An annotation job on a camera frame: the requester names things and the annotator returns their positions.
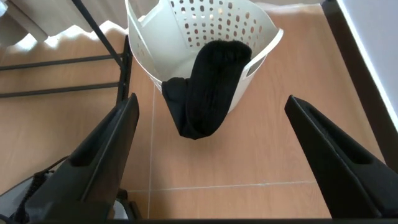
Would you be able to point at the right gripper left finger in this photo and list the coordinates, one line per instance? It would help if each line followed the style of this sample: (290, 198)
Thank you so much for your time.
(93, 168)

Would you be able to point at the white laundry basket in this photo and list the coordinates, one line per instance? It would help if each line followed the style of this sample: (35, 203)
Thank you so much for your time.
(161, 40)

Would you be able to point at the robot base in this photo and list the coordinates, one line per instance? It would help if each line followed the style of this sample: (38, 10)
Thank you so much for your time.
(12, 196)

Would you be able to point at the black shorts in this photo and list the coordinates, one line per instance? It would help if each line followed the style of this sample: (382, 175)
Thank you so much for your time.
(211, 93)

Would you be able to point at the black clothes rack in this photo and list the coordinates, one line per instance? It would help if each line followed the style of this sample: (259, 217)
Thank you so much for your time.
(124, 77)

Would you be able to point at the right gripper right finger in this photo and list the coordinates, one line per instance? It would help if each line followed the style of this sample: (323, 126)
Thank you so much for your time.
(342, 174)

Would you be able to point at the beige curtain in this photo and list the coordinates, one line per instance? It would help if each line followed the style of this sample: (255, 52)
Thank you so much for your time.
(46, 12)

